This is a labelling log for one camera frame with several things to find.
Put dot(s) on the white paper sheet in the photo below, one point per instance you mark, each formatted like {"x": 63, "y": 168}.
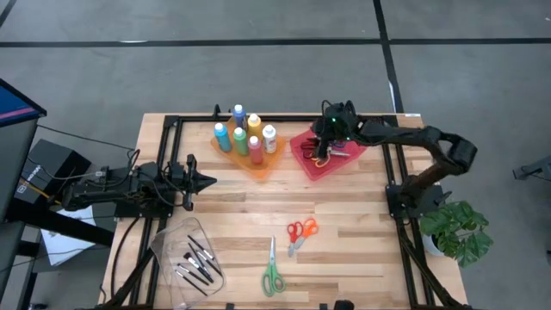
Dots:
{"x": 64, "y": 241}

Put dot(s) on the clear plastic tray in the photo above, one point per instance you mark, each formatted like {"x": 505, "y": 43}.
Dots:
{"x": 168, "y": 258}

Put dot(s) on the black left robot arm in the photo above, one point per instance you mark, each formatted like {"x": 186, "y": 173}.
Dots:
{"x": 120, "y": 189}

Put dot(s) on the black wide-bristle paintbrush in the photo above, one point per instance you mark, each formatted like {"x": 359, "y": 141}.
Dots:
{"x": 199, "y": 268}

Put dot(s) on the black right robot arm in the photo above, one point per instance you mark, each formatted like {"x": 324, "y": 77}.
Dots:
{"x": 409, "y": 135}

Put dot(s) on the monitor with blue screen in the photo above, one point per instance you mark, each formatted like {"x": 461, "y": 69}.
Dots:
{"x": 13, "y": 107}

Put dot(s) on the green paint bottle white cap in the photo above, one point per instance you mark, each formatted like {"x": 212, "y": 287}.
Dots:
{"x": 241, "y": 142}

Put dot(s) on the thin black paintbrush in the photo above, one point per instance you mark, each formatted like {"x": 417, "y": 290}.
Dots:
{"x": 199, "y": 259}
{"x": 200, "y": 247}

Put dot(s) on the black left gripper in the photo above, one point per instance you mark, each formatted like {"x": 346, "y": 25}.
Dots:
{"x": 189, "y": 183}

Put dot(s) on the black equipment box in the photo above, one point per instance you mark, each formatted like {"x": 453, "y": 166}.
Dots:
{"x": 51, "y": 157}

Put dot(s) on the white plant pot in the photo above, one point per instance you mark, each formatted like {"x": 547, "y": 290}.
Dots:
{"x": 430, "y": 247}

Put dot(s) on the black monitor stand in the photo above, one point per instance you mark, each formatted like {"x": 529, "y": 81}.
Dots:
{"x": 64, "y": 221}

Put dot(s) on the yellow paint bottle white cap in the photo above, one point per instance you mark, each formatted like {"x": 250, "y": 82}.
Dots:
{"x": 254, "y": 125}

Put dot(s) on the pink paint bottle white cap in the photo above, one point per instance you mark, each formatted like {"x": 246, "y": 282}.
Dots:
{"x": 255, "y": 151}

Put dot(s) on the translucent pink plastic tray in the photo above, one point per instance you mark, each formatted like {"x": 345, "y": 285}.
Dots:
{"x": 340, "y": 165}

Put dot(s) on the translucent orange plastic tray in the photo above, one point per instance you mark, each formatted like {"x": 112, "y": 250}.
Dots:
{"x": 258, "y": 170}

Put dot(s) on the white paint bottle apple label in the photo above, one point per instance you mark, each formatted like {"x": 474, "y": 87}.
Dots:
{"x": 269, "y": 140}

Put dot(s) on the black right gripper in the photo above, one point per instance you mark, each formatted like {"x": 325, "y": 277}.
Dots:
{"x": 338, "y": 125}

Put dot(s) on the black and red scissors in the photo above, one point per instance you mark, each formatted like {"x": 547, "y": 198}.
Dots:
{"x": 306, "y": 148}

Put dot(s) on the teal paint bottle white cap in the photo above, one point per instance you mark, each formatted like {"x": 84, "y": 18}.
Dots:
{"x": 223, "y": 138}

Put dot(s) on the green leafy plant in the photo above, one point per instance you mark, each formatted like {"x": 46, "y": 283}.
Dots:
{"x": 456, "y": 232}

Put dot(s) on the grey chair base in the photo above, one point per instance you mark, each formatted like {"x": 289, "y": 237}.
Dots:
{"x": 538, "y": 170}

